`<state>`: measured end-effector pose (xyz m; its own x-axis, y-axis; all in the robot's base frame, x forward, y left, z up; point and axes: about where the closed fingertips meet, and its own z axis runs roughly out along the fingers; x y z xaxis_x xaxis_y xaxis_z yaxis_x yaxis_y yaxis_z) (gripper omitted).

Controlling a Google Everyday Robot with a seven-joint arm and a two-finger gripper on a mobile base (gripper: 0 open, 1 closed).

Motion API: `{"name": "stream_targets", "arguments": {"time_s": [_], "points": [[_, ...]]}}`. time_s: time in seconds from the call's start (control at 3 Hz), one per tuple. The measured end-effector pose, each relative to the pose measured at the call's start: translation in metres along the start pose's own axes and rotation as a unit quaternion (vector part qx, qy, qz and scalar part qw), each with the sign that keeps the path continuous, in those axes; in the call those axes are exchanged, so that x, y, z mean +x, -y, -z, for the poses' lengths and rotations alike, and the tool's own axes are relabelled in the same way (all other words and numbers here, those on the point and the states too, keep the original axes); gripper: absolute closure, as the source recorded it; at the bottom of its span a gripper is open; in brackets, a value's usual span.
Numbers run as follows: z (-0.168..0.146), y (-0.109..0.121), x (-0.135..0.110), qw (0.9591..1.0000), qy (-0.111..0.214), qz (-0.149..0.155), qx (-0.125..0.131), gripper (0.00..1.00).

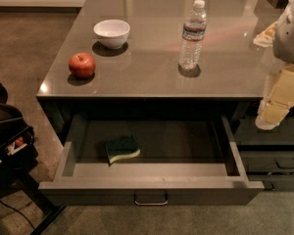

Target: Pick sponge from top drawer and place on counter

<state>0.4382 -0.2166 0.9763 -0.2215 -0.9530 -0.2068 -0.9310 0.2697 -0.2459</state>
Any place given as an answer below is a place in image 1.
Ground black floor cable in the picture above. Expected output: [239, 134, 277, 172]
[0, 197, 36, 230]

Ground red apple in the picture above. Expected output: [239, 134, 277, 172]
[69, 53, 96, 79]

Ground clear plastic water bottle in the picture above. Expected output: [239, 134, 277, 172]
[178, 0, 207, 71]

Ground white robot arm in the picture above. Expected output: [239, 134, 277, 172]
[253, 0, 294, 130]

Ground metal drawer handle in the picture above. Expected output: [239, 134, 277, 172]
[133, 194, 169, 207]

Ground green and yellow sponge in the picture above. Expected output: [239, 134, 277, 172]
[105, 135, 140, 164]

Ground grey counter cabinet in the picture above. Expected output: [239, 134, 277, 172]
[37, 0, 282, 140]

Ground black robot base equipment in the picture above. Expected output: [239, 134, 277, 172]
[0, 83, 65, 235]

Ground white ceramic bowl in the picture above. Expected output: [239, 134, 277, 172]
[93, 20, 130, 49]

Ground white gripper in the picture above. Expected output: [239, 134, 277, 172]
[253, 22, 294, 130]

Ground grey open top drawer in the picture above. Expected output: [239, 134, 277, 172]
[40, 117, 264, 206]

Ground dark lower side drawers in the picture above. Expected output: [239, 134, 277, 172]
[234, 109, 294, 191]

